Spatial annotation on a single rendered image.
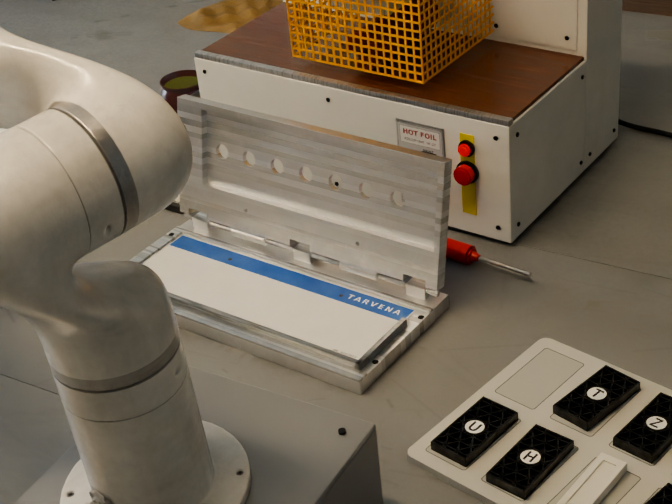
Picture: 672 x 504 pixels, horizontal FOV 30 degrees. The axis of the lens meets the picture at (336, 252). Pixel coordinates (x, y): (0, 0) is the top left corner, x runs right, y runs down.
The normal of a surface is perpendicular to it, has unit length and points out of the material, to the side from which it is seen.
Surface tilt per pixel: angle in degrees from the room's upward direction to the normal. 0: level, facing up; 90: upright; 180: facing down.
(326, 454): 3
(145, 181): 87
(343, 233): 79
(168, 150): 72
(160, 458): 92
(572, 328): 0
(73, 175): 57
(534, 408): 0
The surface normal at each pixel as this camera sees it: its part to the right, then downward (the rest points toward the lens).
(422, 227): -0.58, 0.31
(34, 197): 0.50, -0.12
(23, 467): -0.09, -0.84
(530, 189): 0.82, 0.25
